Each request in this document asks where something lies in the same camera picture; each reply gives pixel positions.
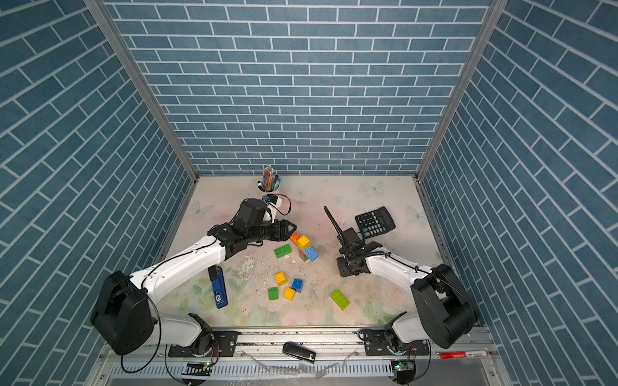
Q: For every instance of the black calculator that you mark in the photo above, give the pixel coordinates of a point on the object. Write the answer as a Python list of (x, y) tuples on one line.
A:
[(375, 223)]

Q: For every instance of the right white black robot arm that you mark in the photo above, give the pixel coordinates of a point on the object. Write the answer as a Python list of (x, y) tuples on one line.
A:
[(443, 310)]

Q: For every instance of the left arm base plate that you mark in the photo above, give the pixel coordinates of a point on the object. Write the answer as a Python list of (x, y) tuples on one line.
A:
[(222, 344)]

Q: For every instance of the yellow lego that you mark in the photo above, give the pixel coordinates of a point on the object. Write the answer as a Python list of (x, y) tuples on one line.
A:
[(289, 294), (280, 279), (303, 243)]

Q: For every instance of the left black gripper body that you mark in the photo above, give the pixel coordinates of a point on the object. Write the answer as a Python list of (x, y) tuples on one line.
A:
[(266, 231)]

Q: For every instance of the red marker pen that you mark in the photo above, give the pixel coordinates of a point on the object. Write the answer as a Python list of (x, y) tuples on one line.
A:
[(462, 355)]

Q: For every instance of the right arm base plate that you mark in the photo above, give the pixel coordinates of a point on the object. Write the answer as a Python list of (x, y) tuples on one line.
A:
[(382, 343)]

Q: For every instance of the pink pen cup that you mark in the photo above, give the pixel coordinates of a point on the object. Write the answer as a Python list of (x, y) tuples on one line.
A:
[(270, 191)]

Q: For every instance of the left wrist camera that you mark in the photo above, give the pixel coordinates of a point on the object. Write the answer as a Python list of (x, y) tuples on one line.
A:
[(273, 200)]

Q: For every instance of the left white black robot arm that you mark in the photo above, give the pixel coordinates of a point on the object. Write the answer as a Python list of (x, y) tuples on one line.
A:
[(126, 314)]

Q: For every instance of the yellow lego bottom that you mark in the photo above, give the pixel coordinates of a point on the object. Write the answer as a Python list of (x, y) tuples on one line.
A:
[(289, 294)]

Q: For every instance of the black remote on rail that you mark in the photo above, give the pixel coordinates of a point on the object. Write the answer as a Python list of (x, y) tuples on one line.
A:
[(299, 352)]

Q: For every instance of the long orange lego brick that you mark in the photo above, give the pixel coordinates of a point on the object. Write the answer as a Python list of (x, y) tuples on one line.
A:
[(295, 238)]

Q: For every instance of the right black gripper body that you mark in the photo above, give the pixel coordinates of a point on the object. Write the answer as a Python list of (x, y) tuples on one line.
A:
[(345, 265)]

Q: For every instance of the small green lego bottom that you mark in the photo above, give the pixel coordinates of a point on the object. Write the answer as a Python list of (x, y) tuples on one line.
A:
[(273, 294)]

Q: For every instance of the small blue lego lower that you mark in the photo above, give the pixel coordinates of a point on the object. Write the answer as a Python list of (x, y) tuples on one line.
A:
[(297, 285)]

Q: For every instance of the blue black usb device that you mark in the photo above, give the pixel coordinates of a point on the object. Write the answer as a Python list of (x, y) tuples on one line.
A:
[(217, 279)]

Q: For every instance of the long light blue lego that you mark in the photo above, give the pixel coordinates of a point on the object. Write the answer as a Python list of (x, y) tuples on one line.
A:
[(311, 254)]

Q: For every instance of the long lime lego brick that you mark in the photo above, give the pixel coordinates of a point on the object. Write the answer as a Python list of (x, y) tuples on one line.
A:
[(340, 300)]

